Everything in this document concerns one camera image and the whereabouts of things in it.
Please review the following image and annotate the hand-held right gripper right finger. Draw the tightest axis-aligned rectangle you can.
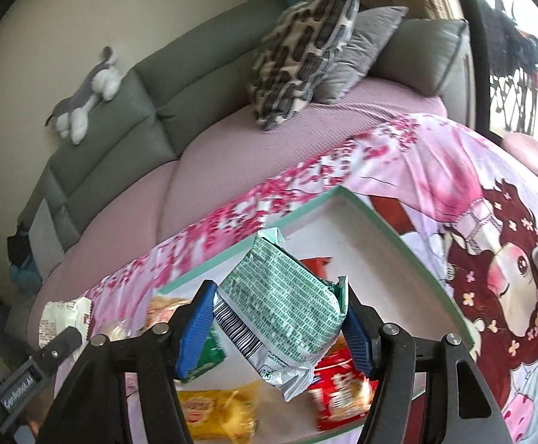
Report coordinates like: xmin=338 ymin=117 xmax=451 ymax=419
xmin=340 ymin=281 xmax=514 ymax=444

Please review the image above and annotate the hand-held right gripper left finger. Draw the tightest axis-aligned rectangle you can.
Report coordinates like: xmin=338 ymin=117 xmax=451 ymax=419
xmin=38 ymin=280 xmax=218 ymax=444

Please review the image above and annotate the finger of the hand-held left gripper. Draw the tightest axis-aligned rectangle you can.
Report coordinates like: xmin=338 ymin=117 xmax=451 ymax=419
xmin=33 ymin=326 xmax=84 ymax=377

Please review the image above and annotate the bright red snack packet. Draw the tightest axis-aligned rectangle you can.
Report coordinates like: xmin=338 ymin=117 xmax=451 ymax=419
xmin=306 ymin=349 xmax=380 ymax=431

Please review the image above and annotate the white green-print snack packet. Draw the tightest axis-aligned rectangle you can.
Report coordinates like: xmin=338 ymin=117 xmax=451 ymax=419
xmin=213 ymin=228 xmax=350 ymax=402

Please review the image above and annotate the yellow gold snack packet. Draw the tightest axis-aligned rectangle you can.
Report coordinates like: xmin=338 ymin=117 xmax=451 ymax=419
xmin=176 ymin=381 xmax=260 ymax=442

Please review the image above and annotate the white box with teal rim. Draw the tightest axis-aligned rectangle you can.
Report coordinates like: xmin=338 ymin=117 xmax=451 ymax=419
xmin=151 ymin=185 xmax=477 ymax=441

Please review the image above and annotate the small green snack packet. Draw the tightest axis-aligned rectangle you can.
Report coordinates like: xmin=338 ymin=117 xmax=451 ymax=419
xmin=176 ymin=328 xmax=227 ymax=384

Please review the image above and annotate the small cream white snack packet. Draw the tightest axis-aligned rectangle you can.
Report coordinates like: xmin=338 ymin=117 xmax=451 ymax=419
xmin=38 ymin=297 xmax=94 ymax=350

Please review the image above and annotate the orange snack packet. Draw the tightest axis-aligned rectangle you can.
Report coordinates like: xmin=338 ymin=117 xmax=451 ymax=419
xmin=146 ymin=296 xmax=191 ymax=329

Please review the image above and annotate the dark red snack packet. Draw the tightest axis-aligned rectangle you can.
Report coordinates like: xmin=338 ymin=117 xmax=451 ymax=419
xmin=299 ymin=256 xmax=334 ymax=284

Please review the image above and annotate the teal cloth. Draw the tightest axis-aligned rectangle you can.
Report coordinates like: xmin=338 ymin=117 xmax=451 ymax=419
xmin=12 ymin=259 xmax=43 ymax=288

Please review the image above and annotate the black bag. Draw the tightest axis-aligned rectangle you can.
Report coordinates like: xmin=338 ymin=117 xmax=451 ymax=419
xmin=7 ymin=230 xmax=31 ymax=266

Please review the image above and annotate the printed pink blanket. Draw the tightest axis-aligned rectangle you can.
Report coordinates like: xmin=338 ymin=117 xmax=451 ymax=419
xmin=81 ymin=112 xmax=538 ymax=444

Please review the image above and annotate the grey padded headboard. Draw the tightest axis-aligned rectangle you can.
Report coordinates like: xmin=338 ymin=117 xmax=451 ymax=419
xmin=17 ymin=0 xmax=470 ymax=278

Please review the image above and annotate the pink round cushion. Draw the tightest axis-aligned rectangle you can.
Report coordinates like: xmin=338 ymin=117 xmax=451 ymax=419
xmin=502 ymin=132 xmax=538 ymax=186

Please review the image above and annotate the grey white plush dog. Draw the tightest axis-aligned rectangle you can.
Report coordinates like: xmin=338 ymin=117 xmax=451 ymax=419
xmin=44 ymin=46 xmax=128 ymax=145

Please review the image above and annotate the leopard print pillow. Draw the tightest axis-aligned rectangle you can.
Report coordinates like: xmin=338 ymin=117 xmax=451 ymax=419
xmin=247 ymin=0 xmax=361 ymax=131

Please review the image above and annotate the grey pillow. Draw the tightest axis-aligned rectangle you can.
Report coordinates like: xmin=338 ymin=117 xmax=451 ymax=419
xmin=315 ymin=6 xmax=409 ymax=105

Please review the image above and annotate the black drying rack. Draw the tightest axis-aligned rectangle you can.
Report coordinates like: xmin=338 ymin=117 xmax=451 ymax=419
xmin=488 ymin=0 xmax=538 ymax=131

